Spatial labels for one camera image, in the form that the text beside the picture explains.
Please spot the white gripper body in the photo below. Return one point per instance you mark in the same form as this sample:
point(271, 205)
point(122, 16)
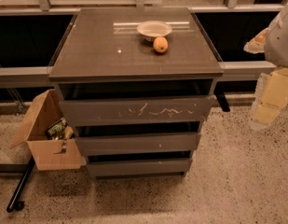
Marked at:
point(280, 42)

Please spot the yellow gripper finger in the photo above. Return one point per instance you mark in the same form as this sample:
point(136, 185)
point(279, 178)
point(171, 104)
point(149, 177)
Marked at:
point(256, 44)

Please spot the grey bottom drawer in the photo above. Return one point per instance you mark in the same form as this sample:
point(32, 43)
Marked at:
point(120, 168)

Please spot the grey drawer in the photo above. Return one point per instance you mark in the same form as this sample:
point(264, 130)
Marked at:
point(133, 144)
point(135, 111)
point(120, 168)

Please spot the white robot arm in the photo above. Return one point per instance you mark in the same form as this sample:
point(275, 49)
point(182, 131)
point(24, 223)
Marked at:
point(276, 44)

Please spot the grey top drawer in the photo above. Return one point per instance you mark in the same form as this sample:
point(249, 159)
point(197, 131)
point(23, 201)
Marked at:
point(135, 111)

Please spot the grey drawer cabinet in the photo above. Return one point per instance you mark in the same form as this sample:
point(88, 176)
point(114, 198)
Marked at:
point(105, 58)

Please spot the grey middle drawer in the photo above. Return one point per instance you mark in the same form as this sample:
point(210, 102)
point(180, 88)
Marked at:
point(133, 144)

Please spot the orange fruit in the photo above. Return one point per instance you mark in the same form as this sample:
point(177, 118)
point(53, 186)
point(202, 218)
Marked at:
point(160, 44)

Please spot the white bowl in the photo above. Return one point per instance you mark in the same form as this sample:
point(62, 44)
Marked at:
point(150, 30)

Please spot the cardboard box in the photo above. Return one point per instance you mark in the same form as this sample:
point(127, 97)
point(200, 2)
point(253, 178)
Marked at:
point(43, 112)

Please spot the green snack bag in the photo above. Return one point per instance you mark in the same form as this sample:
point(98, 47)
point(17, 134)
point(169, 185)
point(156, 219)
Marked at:
point(56, 130)

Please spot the black metal floor stand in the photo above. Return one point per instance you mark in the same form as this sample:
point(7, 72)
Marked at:
point(15, 204)

